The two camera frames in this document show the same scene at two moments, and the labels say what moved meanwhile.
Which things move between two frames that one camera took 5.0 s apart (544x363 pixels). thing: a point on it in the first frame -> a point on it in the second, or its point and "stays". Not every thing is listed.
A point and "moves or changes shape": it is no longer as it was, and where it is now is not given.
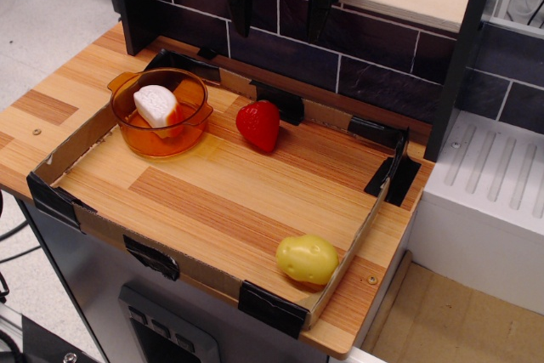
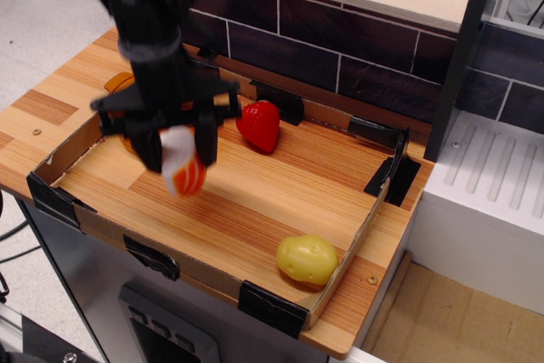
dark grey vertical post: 464,52 stays
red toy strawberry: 260,121 stays
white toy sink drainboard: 482,212 stays
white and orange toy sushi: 156,104 moves or changes shape
